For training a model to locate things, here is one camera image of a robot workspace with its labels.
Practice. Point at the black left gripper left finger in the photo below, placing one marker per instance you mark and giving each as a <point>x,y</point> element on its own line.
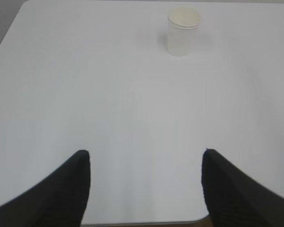
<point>59,200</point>

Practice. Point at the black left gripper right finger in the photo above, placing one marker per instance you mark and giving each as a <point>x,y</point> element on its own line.
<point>234,199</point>

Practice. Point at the white paper cup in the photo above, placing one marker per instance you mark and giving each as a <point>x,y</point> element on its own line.
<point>182,26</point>

